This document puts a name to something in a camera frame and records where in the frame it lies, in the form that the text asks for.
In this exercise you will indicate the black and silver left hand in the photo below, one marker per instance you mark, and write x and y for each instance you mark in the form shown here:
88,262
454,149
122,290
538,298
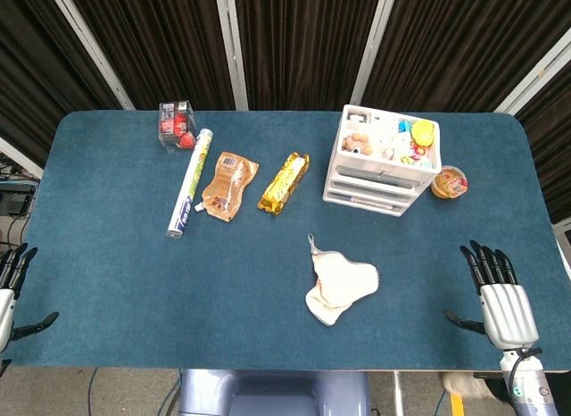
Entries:
8,309

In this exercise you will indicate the black and silver right hand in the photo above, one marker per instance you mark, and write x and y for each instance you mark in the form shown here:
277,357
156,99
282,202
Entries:
508,313

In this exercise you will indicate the white cloth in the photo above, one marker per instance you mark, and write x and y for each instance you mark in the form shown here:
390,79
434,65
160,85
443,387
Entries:
339,286

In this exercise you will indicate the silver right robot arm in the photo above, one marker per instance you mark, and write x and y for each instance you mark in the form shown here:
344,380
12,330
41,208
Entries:
528,385

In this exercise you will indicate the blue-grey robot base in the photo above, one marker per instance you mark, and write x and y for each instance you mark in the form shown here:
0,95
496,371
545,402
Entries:
272,393

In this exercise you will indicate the beige fluffy duster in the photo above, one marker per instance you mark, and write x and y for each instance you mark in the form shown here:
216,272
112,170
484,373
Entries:
464,384

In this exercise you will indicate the black electronics box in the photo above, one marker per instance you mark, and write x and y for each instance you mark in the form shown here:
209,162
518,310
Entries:
15,199

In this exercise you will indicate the blue table cover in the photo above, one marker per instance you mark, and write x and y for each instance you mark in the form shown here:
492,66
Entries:
134,277

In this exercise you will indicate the white table leg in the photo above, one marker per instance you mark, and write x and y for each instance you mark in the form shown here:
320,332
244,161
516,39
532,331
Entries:
398,393

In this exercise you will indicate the orange jelly cup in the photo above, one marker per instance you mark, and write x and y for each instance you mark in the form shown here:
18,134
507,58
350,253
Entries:
449,181

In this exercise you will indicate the white plastic drawer organizer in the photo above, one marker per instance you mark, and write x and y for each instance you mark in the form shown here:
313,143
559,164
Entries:
379,179

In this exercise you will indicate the yellow round toy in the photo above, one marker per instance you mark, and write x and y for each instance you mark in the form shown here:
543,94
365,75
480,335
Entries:
423,132

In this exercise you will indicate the brown walnut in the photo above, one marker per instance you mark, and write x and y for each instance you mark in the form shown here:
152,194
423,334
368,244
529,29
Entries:
366,149
347,143

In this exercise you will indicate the cling film roll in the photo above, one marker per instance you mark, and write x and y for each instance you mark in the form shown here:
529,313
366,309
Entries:
189,184

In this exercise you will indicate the clear box with red items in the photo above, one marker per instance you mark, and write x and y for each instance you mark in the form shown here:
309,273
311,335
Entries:
176,126

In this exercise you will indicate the orange spout pouch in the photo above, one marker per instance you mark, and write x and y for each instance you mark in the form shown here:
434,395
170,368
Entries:
227,184

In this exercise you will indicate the yellow foil snack pack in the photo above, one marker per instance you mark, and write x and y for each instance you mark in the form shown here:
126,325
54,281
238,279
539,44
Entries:
285,181

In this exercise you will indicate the dark brown curtain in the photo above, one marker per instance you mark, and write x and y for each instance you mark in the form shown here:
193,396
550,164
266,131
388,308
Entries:
303,41

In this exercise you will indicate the white frame post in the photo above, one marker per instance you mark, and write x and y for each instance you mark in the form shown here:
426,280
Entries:
535,74
91,50
372,45
232,50
18,156

